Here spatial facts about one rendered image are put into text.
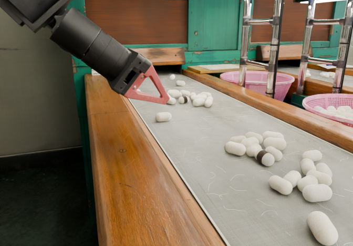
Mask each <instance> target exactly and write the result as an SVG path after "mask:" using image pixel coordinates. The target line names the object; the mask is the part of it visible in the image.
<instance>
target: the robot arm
mask: <svg viewBox="0 0 353 246"><path fill-rule="evenodd" d="M71 1H72V0H0V8H1V9H3V10H4V11H5V12H6V13H7V14H8V15H9V16H10V17H11V18H12V19H13V20H14V21H15V22H16V23H17V24H18V25H20V26H21V27H22V26H24V25H25V24H26V25H27V26H28V27H29V28H30V29H31V30H32V31H33V32H34V33H36V32H37V31H39V30H40V29H41V28H42V27H43V28H45V27H46V26H48V27H49V28H50V29H51V33H52V35H51V37H50V39H51V40H52V41H53V42H55V43H56V44H57V45H58V46H59V47H60V48H61V49H62V50H64V51H66V52H68V53H71V54H72V55H73V56H75V57H76V58H78V59H81V61H83V62H84V63H85V64H86V65H87V66H89V67H90V68H92V69H93V70H95V71H96V72H97V73H99V74H100V75H102V76H103V77H104V78H106V79H107V81H108V83H109V85H110V87H111V89H112V90H113V91H115V92H116V93H118V94H121V95H123V96H124V97H126V98H130V99H136V100H143V101H149V102H153V103H157V104H163V105H165V104H166V103H167V102H168V101H169V99H170V97H169V95H168V94H167V92H166V90H165V88H164V86H163V84H162V83H161V81H160V79H159V77H158V75H157V73H156V71H155V69H154V67H153V65H152V62H150V61H149V60H148V59H146V58H145V57H144V56H143V55H141V54H139V53H137V52H135V51H134V50H132V49H130V48H127V49H126V48H125V47H124V46H123V45H121V44H120V43H119V42H118V41H116V40H115V39H114V38H112V37H111V36H110V35H109V34H106V33H105V32H104V31H102V30H101V28H100V27H99V26H97V25H96V24H95V23H94V22H92V21H91V20H90V19H88V18H87V17H86V16H85V15H83V14H82V13H81V12H80V11H78V10H77V9H76V8H74V7H72V8H71V9H70V10H69V9H67V10H65V9H66V8H67V7H68V4H69V3H70V2H71ZM35 21H36V22H35ZM147 77H150V79H151V80H152V82H153V83H154V85H155V87H156V88H157V90H158V92H159V93H160V97H158V96H154V95H151V94H147V93H144V92H141V91H138V90H137V89H138V88H139V87H140V85H141V84H142V83H143V81H144V80H145V79H146V78H147Z"/></svg>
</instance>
